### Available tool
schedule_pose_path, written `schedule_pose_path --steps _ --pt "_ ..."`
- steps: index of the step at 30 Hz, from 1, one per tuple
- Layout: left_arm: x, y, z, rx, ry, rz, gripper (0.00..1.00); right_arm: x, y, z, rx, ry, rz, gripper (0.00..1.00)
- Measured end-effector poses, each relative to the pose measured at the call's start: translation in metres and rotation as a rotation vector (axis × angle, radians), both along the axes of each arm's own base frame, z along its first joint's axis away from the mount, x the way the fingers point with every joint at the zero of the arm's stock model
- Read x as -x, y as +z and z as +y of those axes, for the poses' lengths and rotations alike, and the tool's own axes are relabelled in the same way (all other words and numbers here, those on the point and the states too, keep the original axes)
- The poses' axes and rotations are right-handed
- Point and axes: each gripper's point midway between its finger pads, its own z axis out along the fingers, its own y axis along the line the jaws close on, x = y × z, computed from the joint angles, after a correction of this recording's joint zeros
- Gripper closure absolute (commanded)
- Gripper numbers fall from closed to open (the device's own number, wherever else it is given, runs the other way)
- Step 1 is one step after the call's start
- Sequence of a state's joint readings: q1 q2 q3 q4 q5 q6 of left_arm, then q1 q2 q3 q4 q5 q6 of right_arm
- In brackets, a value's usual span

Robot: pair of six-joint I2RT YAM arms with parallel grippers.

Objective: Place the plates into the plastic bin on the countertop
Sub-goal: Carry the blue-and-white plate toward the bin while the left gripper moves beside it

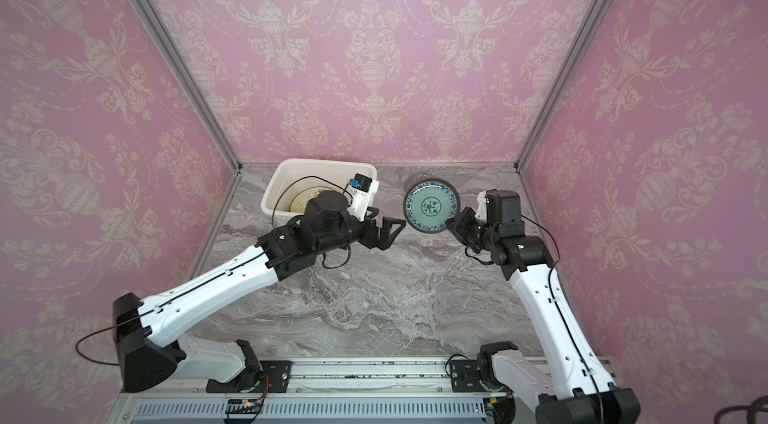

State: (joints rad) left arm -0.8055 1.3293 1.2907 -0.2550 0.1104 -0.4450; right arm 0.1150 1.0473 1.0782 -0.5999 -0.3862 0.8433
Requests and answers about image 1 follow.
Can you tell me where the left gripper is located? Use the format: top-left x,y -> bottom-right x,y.
314,202 -> 406,254

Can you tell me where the small blue patterned dish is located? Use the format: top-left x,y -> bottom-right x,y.
403,178 -> 461,234

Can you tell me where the beige willow painted plate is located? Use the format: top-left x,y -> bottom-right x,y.
289,186 -> 331,214

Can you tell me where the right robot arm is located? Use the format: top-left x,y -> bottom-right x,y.
446,189 -> 641,423

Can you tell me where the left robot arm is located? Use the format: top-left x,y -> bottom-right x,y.
113,191 -> 406,393

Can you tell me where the white plastic bin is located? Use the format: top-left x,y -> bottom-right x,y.
261,158 -> 378,226

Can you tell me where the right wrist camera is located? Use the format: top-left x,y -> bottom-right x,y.
475,191 -> 487,221

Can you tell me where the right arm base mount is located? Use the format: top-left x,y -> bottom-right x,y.
445,356 -> 511,395

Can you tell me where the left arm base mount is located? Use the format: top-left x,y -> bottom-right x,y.
205,360 -> 293,395

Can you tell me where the aluminium front rail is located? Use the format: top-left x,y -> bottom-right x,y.
106,356 -> 549,423

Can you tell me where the left corner aluminium post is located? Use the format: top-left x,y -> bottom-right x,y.
129,0 -> 242,174

